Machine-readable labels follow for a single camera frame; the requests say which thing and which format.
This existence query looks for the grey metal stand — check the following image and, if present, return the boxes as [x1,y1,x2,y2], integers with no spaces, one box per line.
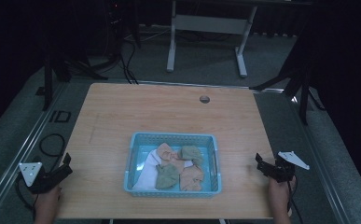
[166,0,313,78]

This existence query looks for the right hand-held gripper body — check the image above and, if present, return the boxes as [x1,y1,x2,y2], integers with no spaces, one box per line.
[270,150,311,184]

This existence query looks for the blue plastic basket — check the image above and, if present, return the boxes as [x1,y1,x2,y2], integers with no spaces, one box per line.
[123,132,223,199]

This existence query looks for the peach sock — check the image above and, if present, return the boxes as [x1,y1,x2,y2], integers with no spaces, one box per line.
[156,142,186,171]
[179,164,205,192]

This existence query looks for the person's right hand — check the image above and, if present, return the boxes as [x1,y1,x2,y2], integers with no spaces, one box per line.
[268,175,297,217]

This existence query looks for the black floor cables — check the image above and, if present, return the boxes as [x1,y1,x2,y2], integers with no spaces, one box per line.
[118,38,139,86]

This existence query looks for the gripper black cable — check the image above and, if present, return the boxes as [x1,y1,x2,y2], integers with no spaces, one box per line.
[14,173,36,218]
[287,175,304,224]

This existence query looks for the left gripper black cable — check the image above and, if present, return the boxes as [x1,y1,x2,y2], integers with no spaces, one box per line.
[14,173,36,218]

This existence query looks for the person's left hand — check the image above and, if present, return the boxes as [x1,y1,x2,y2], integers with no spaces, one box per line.
[33,185,62,217]

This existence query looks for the black looped cable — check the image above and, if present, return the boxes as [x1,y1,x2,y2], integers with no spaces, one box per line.
[38,133,67,159]

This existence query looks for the white sock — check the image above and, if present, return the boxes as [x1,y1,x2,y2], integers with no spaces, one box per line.
[132,148,164,191]

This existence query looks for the green sock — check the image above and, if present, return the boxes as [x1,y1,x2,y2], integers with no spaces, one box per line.
[177,145,205,168]
[155,163,181,190]

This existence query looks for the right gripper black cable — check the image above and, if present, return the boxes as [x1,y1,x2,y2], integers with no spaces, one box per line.
[287,175,304,224]

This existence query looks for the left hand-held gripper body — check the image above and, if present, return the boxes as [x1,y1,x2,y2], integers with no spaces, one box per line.
[18,161,64,195]

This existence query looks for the black metal stand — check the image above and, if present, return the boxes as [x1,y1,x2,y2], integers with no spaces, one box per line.
[42,40,109,112]
[249,27,326,126]

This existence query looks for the metal floor rail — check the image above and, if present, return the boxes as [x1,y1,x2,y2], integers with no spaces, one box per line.
[285,91,354,224]
[0,81,71,222]

